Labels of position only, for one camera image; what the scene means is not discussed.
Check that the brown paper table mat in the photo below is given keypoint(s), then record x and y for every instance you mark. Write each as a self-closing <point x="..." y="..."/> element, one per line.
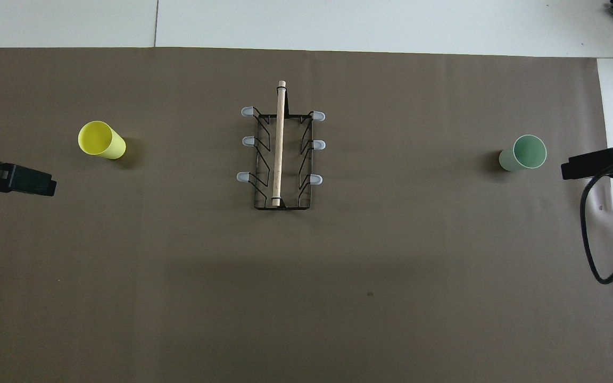
<point x="179" y="292"/>

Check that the light green plastic cup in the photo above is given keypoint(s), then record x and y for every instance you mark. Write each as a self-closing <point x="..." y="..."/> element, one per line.
<point x="530" y="151"/>

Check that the yellow plastic cup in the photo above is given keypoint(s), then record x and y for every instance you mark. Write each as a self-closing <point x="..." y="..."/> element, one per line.
<point x="96" y="139"/>

